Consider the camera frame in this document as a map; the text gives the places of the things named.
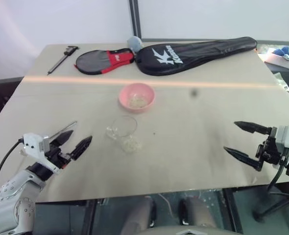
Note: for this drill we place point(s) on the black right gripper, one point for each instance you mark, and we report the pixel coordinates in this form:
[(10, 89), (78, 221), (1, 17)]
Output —
[(268, 153)]

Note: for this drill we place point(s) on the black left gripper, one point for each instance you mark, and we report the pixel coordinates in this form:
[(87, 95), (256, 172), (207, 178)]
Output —
[(60, 155)]

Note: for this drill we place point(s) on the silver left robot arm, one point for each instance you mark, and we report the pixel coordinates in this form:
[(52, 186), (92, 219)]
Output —
[(11, 195)]

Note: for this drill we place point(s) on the clear glass cup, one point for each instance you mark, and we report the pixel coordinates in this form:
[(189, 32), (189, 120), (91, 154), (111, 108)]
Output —
[(125, 129)]

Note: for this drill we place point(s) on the black tripod stand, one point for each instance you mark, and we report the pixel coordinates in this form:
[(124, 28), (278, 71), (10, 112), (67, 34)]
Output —
[(272, 205)]

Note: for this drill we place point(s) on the pink bowl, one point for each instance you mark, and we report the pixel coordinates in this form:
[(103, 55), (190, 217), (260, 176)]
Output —
[(127, 94)]

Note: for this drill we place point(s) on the black vernier caliper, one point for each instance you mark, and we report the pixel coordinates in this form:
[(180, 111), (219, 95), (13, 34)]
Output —
[(61, 60)]

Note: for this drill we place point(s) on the red and black racket cover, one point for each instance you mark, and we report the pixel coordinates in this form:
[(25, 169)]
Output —
[(98, 61)]

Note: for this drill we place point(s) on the white box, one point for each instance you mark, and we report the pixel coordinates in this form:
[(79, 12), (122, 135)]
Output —
[(281, 61)]

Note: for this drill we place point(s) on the blue cloth item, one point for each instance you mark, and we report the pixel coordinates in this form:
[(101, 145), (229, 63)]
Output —
[(284, 52)]

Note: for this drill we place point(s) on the long black racket bag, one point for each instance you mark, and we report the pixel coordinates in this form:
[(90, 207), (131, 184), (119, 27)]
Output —
[(196, 55)]

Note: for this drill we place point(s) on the grey curved body panel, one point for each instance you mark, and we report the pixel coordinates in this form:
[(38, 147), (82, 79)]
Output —
[(183, 230)]

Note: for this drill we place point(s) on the grey-blue soft ball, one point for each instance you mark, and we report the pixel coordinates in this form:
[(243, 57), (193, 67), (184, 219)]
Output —
[(134, 42)]

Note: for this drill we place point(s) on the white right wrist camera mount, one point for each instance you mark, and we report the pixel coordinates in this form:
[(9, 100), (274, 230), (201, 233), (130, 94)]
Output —
[(287, 139)]

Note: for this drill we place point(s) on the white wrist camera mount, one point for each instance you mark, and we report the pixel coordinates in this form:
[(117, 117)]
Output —
[(33, 144), (287, 139)]

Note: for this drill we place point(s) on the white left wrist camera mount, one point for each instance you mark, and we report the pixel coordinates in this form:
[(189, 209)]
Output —
[(33, 144)]

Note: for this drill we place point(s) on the dark window frame post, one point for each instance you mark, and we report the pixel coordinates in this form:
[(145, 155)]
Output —
[(135, 18)]

